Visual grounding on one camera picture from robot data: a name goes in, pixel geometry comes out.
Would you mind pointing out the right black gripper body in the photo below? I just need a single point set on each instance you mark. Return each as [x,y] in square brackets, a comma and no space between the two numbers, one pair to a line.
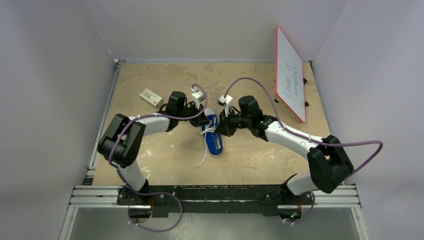
[226,122]

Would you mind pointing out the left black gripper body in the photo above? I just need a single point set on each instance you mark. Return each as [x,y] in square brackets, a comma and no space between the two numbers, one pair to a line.
[195,122]

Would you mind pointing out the white shoelace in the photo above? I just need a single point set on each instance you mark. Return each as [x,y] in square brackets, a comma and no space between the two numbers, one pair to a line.
[212,142]

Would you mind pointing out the blue canvas sneaker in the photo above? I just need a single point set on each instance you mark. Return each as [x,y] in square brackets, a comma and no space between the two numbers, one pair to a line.
[211,114]

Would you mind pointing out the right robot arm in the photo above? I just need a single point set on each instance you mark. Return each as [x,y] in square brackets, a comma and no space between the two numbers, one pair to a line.
[329,164]

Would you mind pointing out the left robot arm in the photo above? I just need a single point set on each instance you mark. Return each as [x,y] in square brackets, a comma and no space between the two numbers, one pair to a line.
[121,141]

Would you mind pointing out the small white red box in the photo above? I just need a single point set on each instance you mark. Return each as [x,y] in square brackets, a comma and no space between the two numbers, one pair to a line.
[152,98]

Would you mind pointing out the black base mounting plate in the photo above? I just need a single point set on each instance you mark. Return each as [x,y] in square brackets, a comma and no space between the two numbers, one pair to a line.
[272,200]

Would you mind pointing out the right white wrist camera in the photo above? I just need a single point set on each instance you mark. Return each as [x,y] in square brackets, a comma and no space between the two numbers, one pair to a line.
[227,102]

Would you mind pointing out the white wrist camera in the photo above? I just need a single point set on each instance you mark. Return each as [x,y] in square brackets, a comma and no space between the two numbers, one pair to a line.
[197,97]
[227,102]

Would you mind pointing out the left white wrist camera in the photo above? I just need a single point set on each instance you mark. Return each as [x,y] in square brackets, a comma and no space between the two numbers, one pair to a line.
[197,97]

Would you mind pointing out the white board red frame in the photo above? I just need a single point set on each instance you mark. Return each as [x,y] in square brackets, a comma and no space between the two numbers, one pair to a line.
[286,53]

